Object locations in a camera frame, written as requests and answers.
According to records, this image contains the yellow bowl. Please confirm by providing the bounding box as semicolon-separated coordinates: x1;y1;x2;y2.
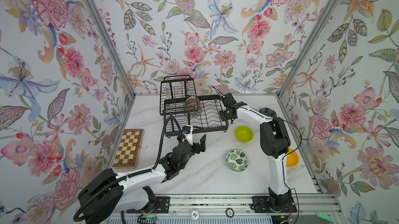
286;148;300;167

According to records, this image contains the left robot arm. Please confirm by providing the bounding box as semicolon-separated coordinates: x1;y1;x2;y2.
73;135;206;224

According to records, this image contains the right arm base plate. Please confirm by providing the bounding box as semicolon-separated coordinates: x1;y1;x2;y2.
250;196;298;214

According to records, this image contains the pink striped bowl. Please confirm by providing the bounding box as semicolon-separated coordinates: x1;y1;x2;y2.
184;96;201;110

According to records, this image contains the dark blue grey bowl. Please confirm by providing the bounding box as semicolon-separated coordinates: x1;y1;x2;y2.
259;108;277;119

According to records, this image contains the black white patterned bowl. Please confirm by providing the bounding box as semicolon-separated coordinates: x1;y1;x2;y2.
188;105;202;118

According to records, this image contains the black wire dish rack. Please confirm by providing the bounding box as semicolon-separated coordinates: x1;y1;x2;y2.
160;75;229;138

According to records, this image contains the black ring marker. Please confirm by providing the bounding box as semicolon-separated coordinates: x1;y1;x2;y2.
225;208;235;218

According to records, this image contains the white round knob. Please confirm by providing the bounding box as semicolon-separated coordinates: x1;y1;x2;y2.
191;210;200;220

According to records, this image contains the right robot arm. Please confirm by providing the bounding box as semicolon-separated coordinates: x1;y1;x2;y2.
219;93;293;212

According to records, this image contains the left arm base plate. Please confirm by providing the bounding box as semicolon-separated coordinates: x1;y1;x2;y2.
125;197;170;214

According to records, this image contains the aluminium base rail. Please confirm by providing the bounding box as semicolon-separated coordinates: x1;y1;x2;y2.
76;193;347;224

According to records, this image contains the green connector block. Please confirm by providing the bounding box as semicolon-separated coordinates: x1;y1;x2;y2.
316;212;334;223

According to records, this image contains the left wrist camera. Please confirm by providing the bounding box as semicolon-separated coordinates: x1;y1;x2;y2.
182;125;193;146

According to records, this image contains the lime green bowl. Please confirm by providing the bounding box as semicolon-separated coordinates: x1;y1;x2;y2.
234;126;254;143

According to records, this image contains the green leaf pattern bowl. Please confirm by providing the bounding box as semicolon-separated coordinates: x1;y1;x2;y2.
226;150;249;172

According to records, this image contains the wooden chessboard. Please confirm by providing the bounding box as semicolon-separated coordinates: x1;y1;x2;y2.
112;129;144;169

